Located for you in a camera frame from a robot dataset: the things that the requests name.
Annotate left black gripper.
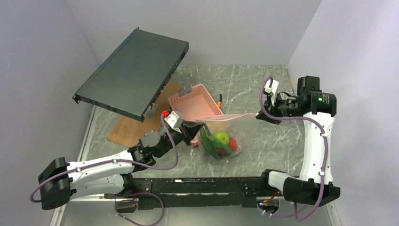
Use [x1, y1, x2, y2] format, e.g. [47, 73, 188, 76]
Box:
[155, 119, 204, 158]

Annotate clear zip top bag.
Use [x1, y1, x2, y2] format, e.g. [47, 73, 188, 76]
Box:
[195, 113, 258, 160]

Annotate green fake apple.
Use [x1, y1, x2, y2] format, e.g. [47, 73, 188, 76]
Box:
[214, 131, 230, 145]

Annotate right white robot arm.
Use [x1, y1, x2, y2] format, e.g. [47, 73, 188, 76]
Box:
[256, 76, 341, 206]

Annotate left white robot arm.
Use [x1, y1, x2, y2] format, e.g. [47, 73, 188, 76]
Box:
[30, 121, 204, 210]

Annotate pink perforated plastic basket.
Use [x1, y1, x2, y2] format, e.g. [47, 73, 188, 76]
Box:
[168, 84, 223, 122]

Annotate black orange small tool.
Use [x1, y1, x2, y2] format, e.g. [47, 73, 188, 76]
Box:
[217, 94, 223, 108]

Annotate brown wooden board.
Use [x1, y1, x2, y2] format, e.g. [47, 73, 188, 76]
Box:
[108, 83, 181, 147]

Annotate dark green rack server chassis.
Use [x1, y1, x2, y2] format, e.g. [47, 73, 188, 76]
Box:
[72, 28, 189, 121]

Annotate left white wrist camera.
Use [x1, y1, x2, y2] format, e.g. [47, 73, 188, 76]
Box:
[161, 110, 184, 132]

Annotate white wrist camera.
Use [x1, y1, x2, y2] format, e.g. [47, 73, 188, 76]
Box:
[161, 110, 184, 132]
[263, 79, 279, 106]

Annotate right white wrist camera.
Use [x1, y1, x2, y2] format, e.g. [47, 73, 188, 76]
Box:
[263, 79, 279, 106]

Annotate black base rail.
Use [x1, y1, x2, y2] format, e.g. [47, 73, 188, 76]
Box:
[104, 176, 276, 210]

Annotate aluminium frame rail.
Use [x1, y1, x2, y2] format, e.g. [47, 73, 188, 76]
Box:
[50, 194, 112, 226]

